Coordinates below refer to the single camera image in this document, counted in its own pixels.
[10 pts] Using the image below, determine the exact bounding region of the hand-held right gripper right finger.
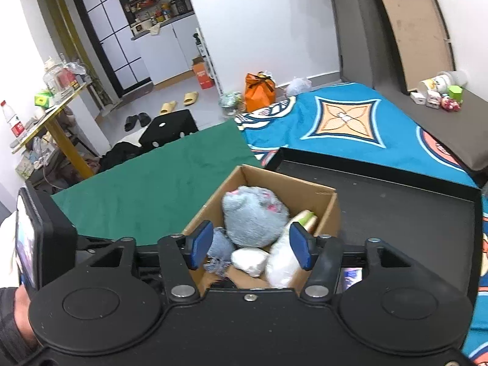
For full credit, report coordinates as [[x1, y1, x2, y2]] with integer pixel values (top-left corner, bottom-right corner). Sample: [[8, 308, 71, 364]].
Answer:
[[289, 223, 410, 301]]

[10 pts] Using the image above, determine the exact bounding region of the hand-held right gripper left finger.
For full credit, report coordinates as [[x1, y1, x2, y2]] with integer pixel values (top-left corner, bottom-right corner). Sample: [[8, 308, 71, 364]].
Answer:
[[78, 220, 214, 301]]

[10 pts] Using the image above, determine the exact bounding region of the white cone plush toy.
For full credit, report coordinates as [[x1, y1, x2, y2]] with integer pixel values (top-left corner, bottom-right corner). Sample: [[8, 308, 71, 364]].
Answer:
[[265, 229, 306, 289]]

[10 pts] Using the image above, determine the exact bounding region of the blue denim cloud toy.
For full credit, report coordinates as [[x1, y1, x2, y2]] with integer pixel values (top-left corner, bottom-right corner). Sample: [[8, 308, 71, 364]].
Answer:
[[206, 228, 238, 276]]

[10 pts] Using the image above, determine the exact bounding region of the small white plush toy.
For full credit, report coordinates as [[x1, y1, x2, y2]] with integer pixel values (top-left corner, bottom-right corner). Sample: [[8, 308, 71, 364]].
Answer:
[[231, 248, 271, 278]]

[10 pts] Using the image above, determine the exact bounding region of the brown cardboard box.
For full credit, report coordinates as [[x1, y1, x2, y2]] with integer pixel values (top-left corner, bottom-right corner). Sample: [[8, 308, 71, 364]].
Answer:
[[182, 165, 342, 291]]

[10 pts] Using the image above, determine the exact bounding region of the black tray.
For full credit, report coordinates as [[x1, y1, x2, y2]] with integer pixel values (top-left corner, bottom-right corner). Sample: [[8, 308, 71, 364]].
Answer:
[[263, 147, 483, 306]]

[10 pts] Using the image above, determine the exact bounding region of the person's left forearm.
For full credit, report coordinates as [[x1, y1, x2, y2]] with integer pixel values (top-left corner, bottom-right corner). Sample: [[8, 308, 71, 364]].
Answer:
[[0, 286, 39, 364]]

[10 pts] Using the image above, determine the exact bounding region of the grey fluffy plush toy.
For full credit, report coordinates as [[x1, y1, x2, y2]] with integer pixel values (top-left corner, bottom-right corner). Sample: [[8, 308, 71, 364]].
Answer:
[[222, 186, 290, 248]]

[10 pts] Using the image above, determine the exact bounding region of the printed glossy packet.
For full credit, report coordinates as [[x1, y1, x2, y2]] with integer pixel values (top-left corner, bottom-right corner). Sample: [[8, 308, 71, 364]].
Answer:
[[341, 267, 364, 295]]

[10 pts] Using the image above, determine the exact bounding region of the green cloth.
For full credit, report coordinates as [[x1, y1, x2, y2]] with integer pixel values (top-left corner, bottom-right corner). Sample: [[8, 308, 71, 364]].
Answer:
[[51, 119, 264, 245]]

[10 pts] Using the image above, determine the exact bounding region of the black stool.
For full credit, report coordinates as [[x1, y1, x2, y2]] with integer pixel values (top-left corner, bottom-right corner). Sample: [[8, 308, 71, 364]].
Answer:
[[139, 109, 199, 150]]

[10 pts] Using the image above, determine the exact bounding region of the yellow table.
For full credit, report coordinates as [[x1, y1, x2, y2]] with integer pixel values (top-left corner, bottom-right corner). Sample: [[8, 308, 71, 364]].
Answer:
[[11, 81, 96, 179]]

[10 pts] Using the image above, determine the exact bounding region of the blue printed blanket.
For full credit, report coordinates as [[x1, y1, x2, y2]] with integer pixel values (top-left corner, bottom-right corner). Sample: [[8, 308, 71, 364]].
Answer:
[[234, 81, 488, 366]]

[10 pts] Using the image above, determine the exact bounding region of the red label water bottle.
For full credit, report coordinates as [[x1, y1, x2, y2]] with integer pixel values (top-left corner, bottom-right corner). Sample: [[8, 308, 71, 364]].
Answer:
[[0, 100, 24, 138]]

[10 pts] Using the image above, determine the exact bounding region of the white plastic bag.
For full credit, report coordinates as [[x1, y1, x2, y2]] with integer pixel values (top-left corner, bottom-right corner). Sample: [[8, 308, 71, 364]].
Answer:
[[286, 77, 312, 97]]

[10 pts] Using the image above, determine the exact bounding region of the orange bag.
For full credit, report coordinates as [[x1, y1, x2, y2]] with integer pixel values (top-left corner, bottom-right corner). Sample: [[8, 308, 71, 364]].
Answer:
[[244, 72, 276, 113]]

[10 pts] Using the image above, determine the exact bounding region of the clear plastic container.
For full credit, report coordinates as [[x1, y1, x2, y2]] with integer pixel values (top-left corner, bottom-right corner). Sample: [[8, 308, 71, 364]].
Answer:
[[43, 56, 77, 94]]

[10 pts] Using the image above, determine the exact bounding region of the orange carton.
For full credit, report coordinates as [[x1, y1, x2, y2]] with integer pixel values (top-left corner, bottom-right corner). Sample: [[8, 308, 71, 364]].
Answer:
[[191, 58, 215, 90]]

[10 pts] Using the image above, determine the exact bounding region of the white narrow rack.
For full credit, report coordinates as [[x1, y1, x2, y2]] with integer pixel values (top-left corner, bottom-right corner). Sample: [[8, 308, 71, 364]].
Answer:
[[192, 27, 225, 96]]

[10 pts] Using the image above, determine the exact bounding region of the white kitchen cabinet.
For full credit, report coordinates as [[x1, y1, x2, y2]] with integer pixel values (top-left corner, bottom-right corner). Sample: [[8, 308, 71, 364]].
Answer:
[[116, 0, 203, 86]]

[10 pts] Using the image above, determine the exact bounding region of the black framed glass door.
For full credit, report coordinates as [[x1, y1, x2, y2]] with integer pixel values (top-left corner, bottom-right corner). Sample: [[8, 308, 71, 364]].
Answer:
[[72, 0, 153, 99]]

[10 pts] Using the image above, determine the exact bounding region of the dark upright panel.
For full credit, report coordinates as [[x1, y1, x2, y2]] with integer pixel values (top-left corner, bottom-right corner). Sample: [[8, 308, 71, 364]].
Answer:
[[327, 0, 379, 89]]

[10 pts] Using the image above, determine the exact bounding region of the brown board with black frame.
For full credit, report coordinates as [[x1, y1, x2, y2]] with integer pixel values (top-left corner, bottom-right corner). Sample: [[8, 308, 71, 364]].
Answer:
[[367, 0, 456, 95]]

